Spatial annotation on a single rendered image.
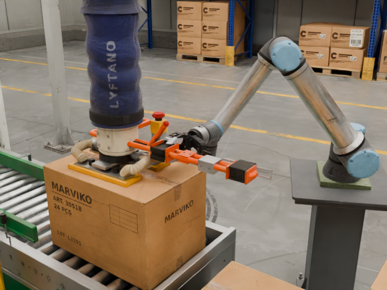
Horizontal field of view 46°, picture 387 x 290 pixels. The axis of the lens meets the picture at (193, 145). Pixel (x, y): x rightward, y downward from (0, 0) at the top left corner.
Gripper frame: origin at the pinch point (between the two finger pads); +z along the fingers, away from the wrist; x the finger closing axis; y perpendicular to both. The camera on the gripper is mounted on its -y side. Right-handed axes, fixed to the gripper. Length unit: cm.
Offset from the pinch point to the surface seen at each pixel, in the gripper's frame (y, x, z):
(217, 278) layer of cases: -22, -53, -5
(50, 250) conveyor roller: 54, -55, 21
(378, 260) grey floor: -58, -105, -144
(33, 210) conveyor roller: 90, -55, 4
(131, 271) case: 4, -47, 19
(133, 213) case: 1.6, -19.2, 19.6
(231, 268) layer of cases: -23, -53, -14
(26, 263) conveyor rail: 53, -55, 35
